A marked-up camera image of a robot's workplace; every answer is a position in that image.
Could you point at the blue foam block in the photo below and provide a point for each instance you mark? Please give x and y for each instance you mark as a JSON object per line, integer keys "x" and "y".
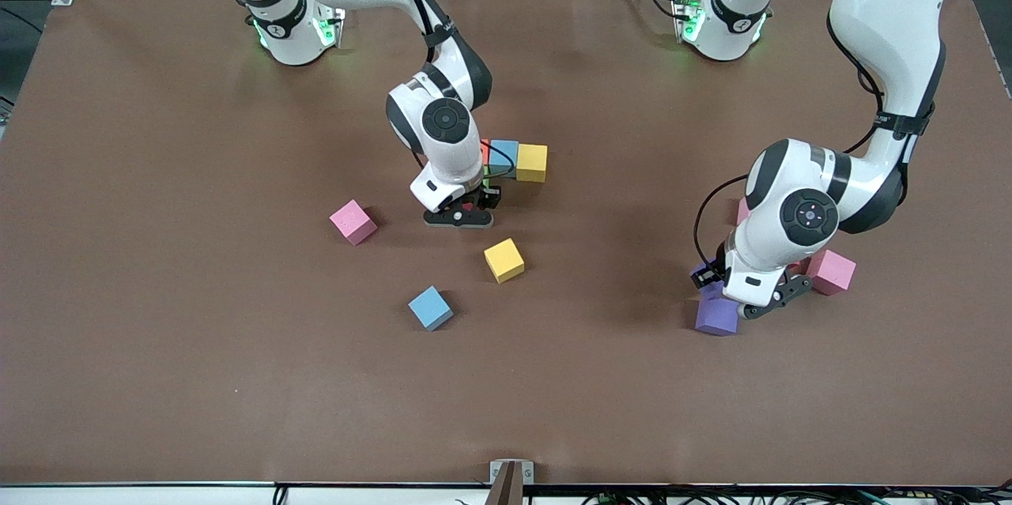
{"x": 431, "y": 307}
{"x": 504, "y": 159}

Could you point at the orange foam block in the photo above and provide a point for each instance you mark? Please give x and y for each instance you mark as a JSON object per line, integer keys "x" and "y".
{"x": 484, "y": 149}

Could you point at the yellow foam block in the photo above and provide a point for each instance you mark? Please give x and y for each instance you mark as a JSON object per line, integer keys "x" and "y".
{"x": 504, "y": 260}
{"x": 532, "y": 163}

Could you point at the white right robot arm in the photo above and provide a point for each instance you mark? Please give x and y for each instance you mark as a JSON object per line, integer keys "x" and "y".
{"x": 443, "y": 126}

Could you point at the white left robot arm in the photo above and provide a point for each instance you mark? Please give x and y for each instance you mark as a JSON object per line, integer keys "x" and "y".
{"x": 893, "y": 31}

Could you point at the pink foam block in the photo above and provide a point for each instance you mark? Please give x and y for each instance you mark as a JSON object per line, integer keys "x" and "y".
{"x": 743, "y": 211}
{"x": 353, "y": 221}
{"x": 834, "y": 272}

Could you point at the large table mat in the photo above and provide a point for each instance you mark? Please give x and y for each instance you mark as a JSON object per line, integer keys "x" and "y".
{"x": 237, "y": 371}

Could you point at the small metal bracket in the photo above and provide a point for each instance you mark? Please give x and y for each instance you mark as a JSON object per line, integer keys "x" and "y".
{"x": 496, "y": 472}

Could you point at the white table frame rail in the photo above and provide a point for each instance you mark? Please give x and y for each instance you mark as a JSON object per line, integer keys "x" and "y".
{"x": 158, "y": 497}

